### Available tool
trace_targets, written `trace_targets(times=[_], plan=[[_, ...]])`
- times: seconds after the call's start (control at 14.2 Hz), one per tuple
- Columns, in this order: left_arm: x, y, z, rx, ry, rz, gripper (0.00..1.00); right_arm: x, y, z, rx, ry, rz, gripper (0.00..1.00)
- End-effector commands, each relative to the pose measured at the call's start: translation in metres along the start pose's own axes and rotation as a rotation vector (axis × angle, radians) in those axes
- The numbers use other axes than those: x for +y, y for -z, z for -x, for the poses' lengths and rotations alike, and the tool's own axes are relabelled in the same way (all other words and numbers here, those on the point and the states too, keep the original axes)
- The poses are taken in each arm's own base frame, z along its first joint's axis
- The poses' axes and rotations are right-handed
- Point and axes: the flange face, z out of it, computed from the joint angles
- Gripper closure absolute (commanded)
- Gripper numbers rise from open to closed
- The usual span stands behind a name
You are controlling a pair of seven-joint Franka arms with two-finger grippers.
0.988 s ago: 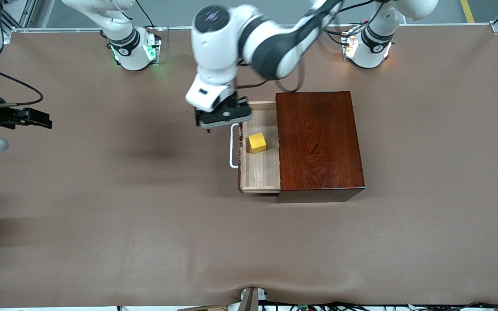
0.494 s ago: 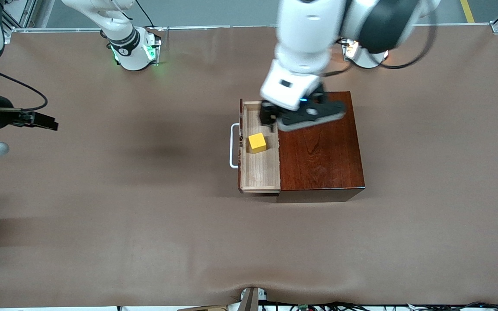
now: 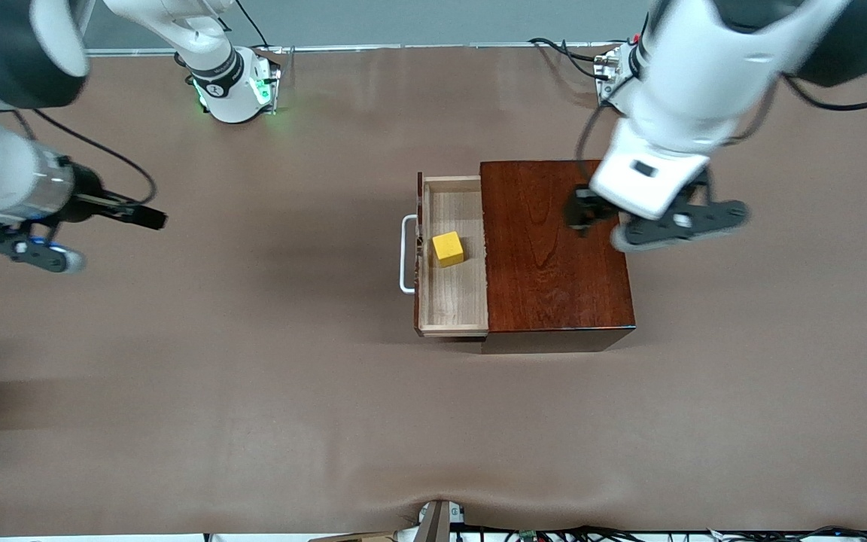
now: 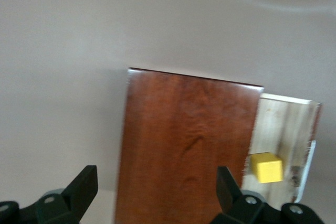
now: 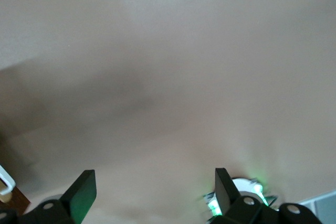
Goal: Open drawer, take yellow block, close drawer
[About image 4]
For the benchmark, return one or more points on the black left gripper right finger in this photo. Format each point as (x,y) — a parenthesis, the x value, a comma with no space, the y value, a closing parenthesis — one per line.
(231,203)

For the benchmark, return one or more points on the dark red-brown wooden cabinet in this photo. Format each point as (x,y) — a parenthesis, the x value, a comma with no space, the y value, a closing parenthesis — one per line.
(183,134)

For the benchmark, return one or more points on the brown table mat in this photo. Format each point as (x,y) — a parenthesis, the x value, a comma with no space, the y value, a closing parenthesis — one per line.
(78,51)

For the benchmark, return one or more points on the yellow block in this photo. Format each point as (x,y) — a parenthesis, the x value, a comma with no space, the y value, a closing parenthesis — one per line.
(267,169)

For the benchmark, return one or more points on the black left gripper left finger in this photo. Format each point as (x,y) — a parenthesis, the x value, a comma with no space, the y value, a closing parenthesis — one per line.
(76,197)

